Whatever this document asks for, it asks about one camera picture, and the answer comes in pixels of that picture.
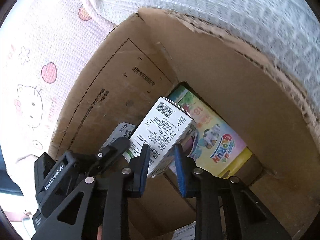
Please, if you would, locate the white box with cartoon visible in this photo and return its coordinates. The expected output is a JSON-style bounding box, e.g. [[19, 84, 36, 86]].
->
[[123, 97, 197, 178]]

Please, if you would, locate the yellow colourful book box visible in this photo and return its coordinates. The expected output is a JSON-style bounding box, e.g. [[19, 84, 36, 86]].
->
[[169, 85, 252, 179]]

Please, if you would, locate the light blue calligraphy box lower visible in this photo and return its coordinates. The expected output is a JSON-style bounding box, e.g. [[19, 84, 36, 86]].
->
[[101, 122, 136, 148]]

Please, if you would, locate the dark blue curtain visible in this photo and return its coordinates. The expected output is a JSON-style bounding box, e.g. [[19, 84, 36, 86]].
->
[[0, 148, 23, 196]]

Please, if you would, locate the brown cardboard box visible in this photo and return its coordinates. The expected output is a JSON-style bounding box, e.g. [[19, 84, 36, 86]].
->
[[49, 9, 319, 239]]

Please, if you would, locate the pink cartoon cat bedsheet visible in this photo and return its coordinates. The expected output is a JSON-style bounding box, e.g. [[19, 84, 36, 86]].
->
[[1, 0, 114, 184]]

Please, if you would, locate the white knitted blanket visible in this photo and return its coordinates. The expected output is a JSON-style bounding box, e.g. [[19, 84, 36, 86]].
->
[[89, 0, 319, 105]]

